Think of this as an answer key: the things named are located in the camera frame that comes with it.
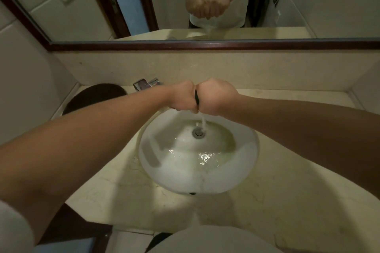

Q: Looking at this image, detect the person's left hand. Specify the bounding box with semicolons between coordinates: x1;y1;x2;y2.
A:
170;81;198;113

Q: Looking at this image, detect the person's right hand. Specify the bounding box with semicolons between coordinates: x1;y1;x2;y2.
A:
194;77;241;116

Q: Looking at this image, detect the person's left forearm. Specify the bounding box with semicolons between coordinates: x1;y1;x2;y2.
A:
0;83;176;251

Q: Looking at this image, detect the person's right forearm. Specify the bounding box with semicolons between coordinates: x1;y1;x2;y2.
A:
230;93;380;200

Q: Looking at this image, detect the chrome faucet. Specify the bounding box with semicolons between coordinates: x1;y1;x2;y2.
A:
133;77;163;92

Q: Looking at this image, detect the white ceramic sink basin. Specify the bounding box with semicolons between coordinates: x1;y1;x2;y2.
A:
138;107;260;196

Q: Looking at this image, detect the black round tray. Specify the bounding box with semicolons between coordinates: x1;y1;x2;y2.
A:
62;83;128;116

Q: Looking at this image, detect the brown framed wall mirror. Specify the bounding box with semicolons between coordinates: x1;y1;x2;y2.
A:
0;0;380;52

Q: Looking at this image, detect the dark brown door frame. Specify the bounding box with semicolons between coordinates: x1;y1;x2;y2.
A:
36;202;114;253

